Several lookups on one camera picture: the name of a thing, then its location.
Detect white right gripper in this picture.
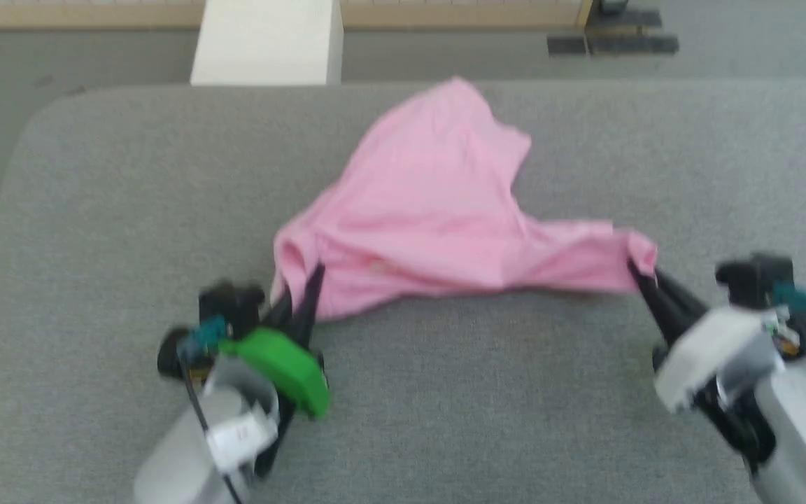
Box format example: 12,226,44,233
626,259,806,414

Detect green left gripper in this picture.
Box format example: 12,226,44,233
157,264,332,421

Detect pink cotton garment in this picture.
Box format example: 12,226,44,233
271,76,658,325

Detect grey fabric sofa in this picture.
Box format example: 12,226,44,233
0,78,806,504

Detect white rectangular box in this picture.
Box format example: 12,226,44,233
190,0,345,87

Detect black metal screen foot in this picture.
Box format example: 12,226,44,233
546,0,681,57

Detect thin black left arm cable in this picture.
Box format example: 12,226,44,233
178,346,244,504

